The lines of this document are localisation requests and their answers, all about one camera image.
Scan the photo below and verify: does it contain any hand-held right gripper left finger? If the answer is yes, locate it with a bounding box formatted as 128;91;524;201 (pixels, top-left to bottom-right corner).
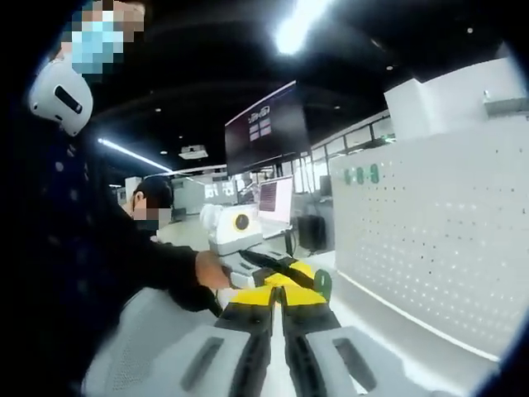
164;286;277;397

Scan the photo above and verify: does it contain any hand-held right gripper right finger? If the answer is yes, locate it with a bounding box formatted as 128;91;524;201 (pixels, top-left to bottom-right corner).
280;288;405;397

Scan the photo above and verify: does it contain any white perforated mounting plate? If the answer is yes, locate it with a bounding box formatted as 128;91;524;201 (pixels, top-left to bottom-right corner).
329;123;527;361

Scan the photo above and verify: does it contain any person's left hand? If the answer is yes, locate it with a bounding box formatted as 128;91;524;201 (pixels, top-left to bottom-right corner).
195;250;233;291

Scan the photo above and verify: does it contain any black computer tower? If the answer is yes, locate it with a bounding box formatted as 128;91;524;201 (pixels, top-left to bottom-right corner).
297;214;327;254

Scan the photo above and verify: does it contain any desktop monitor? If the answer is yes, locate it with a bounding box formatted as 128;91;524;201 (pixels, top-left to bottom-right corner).
257;175;295;233

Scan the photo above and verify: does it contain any large hanging display screen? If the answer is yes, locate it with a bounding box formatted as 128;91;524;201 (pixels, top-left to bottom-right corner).
224;80;312;177

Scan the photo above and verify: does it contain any short ceiling light strip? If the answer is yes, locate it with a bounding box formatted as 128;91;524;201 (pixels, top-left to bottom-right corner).
98;137;174;173

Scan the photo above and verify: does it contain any person's dark upper body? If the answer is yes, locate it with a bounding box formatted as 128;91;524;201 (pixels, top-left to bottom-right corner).
10;78;166;397

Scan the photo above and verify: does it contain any long ceiling light strip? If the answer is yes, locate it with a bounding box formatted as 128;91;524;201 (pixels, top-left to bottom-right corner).
274;0;332;55

